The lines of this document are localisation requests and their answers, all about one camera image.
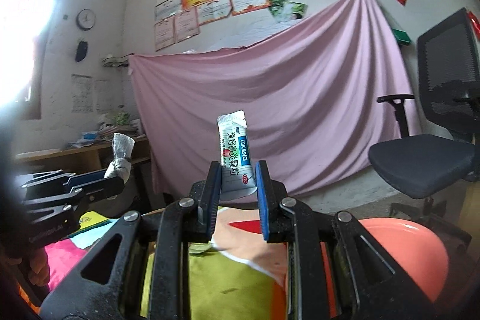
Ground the wooden framed window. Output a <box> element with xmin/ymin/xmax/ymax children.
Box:
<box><xmin>0</xmin><ymin>0</ymin><xmax>94</xmax><ymax>120</ymax></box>

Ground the salmon plastic basin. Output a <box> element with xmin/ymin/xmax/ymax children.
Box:
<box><xmin>356</xmin><ymin>218</ymin><xmax>449</xmax><ymax>304</ymax></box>

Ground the white wrapper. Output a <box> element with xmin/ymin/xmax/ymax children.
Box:
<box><xmin>104</xmin><ymin>133</ymin><xmax>136</xmax><ymax>179</ymax></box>

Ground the pink hanging cloth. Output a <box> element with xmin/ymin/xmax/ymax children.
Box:
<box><xmin>128</xmin><ymin>0</ymin><xmax>422</xmax><ymax>198</ymax></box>

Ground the white plastic bag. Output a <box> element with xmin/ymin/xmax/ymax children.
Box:
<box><xmin>98</xmin><ymin>114</ymin><xmax>115</xmax><ymax>133</ymax></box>

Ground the pile of papers and books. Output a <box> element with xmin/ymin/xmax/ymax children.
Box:
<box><xmin>67</xmin><ymin>119</ymin><xmax>147</xmax><ymax>149</ymax></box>

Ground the person's left hand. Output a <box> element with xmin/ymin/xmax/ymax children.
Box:
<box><xmin>28</xmin><ymin>249</ymin><xmax>51</xmax><ymax>287</ymax></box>

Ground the small white wall chart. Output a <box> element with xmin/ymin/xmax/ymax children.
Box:
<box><xmin>94</xmin><ymin>79</ymin><xmax>110</xmax><ymax>112</ymax></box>

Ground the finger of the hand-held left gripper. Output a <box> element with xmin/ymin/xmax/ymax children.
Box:
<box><xmin>64</xmin><ymin>175</ymin><xmax>125</xmax><ymax>213</ymax></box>
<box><xmin>20</xmin><ymin>170</ymin><xmax>114</xmax><ymax>200</ymax></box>

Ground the round wall clock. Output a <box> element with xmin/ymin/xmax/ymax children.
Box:
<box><xmin>77</xmin><ymin>9</ymin><xmax>97</xmax><ymax>31</ymax></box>

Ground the yellow book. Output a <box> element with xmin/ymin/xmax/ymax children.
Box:
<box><xmin>73</xmin><ymin>211</ymin><xmax>113</xmax><ymax>236</ymax></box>

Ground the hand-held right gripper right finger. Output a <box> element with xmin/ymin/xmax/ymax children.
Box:
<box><xmin>255</xmin><ymin>160</ymin><xmax>437</xmax><ymax>320</ymax></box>

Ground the black office chair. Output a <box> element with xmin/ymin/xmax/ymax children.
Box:
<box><xmin>368</xmin><ymin>7</ymin><xmax>480</xmax><ymax>219</ymax></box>

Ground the black cap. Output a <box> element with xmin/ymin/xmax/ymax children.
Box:
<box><xmin>75</xmin><ymin>39</ymin><xmax>88</xmax><ymax>63</ymax></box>

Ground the red hanging ornament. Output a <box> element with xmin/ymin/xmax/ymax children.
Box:
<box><xmin>467</xmin><ymin>13</ymin><xmax>480</xmax><ymax>39</ymax></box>

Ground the white sachet with blue label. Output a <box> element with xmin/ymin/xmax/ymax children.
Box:
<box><xmin>217</xmin><ymin>110</ymin><xmax>259</xmax><ymax>200</ymax></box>

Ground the group of wall certificates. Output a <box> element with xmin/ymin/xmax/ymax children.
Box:
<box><xmin>154</xmin><ymin>0</ymin><xmax>285</xmax><ymax>51</ymax></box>

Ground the large white wall chart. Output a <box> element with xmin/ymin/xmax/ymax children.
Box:
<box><xmin>71</xmin><ymin>74</ymin><xmax>92</xmax><ymax>114</ymax></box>

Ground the wooden shelf with papers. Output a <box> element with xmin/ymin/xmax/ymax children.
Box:
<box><xmin>15</xmin><ymin>136</ymin><xmax>151</xmax><ymax>174</ymax></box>

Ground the green flat box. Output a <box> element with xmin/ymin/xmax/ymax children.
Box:
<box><xmin>390</xmin><ymin>28</ymin><xmax>412</xmax><ymax>45</ymax></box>

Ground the black wire wall rack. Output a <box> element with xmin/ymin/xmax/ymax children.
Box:
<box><xmin>101</xmin><ymin>54</ymin><xmax>132</xmax><ymax>69</ymax></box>

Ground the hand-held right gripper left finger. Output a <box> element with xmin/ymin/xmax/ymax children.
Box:
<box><xmin>39</xmin><ymin>160</ymin><xmax>223</xmax><ymax>320</ymax></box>

